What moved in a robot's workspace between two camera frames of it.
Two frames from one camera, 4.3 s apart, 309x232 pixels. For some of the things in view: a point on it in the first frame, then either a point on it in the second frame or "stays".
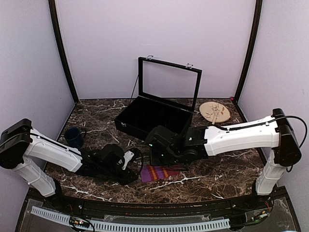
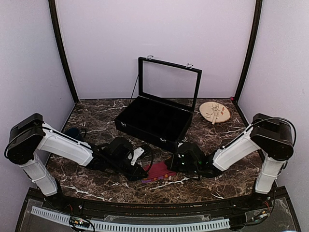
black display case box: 167,94 stays
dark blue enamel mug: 75,137 stays
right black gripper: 154,159 -> 173,165
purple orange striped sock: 149,172 stays
